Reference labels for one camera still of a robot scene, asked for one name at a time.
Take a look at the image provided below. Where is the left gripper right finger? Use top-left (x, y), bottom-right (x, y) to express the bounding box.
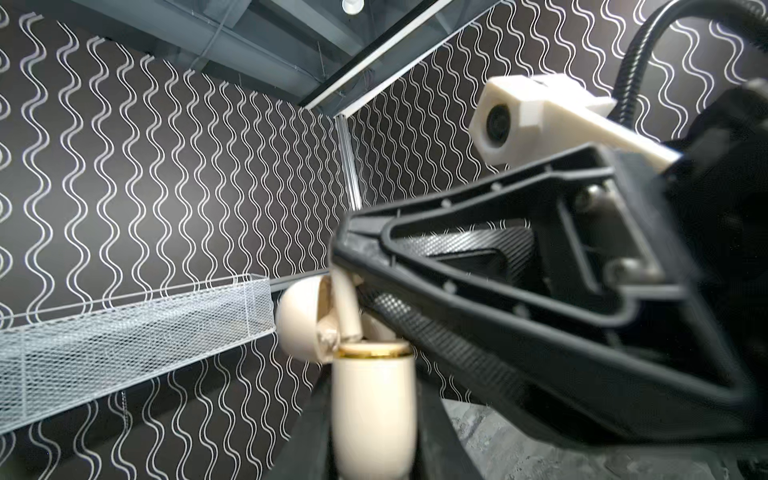
top-left (413, 369), bottom-right (482, 480)

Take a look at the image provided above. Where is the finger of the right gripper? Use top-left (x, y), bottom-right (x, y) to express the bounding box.
top-left (332, 145), bottom-right (708, 334)
top-left (357, 285), bottom-right (756, 447)

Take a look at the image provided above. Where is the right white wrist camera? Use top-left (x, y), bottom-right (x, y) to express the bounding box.
top-left (469, 74), bottom-right (680, 171)

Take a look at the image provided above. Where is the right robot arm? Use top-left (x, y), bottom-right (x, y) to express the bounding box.
top-left (332, 1), bottom-right (767, 448)

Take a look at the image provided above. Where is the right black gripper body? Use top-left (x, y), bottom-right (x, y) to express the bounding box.
top-left (563, 77), bottom-right (768, 421)

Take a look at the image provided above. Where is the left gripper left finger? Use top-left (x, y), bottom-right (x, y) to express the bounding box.
top-left (266, 366), bottom-right (333, 479)

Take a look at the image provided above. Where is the white wire mesh basket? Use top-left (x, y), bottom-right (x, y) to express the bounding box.
top-left (1, 275), bottom-right (275, 433)

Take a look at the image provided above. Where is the cream earbud charging case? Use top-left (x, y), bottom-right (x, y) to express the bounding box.
top-left (275, 272), bottom-right (417, 479)

